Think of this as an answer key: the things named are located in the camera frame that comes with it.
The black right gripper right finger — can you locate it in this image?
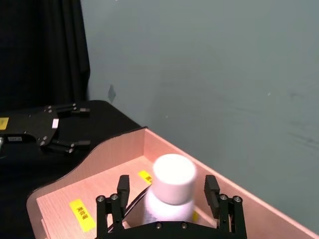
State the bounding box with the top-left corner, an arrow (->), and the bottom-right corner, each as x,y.
204,174 -> 248,239

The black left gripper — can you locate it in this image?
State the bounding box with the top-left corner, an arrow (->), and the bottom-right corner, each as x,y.
0,103 -> 91,154

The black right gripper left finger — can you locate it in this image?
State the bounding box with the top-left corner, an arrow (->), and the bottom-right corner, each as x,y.
96,175 -> 131,239

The shallow brown cardboard tray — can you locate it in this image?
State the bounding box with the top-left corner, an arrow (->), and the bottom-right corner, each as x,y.
26,126 -> 319,239

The black table cloth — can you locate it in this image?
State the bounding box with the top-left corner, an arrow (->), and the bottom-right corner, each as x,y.
0,100 -> 148,239

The white tape roll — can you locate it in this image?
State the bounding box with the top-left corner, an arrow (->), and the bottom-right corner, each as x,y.
143,153 -> 199,225

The black curtain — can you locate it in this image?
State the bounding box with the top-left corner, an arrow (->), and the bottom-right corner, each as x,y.
0,0 -> 91,111

